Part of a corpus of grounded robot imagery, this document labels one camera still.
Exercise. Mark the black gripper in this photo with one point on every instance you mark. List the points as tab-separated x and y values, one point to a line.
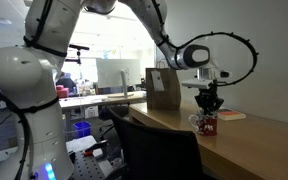
209	99

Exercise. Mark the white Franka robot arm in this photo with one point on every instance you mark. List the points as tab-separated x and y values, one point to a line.
34	86

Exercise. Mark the maroon mug with white print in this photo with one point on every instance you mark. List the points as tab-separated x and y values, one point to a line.
206	126

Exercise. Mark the orange and black book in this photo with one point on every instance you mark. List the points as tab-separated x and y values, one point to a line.
231	115

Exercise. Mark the brown paper bag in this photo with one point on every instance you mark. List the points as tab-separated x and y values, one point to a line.
165	95

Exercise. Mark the white paper tag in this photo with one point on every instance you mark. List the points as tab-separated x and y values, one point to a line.
157	81

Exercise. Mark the black office chair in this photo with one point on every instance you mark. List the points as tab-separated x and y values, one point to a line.
157	153

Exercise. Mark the computer monitor with stand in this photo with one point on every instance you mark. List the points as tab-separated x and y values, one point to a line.
117	71

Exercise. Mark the light wooden office desk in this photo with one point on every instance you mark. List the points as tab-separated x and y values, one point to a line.
97	100

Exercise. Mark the white box under desk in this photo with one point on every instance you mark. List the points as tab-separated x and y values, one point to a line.
91	112

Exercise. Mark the blue plastic bin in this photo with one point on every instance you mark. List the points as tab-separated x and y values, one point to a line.
82	129

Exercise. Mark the pink box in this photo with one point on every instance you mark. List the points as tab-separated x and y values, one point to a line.
62	91

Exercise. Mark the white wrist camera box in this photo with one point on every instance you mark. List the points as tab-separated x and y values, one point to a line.
202	81

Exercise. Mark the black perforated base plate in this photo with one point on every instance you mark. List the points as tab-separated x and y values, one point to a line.
89	166

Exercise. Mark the black camera stand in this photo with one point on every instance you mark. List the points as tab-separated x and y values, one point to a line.
78	53

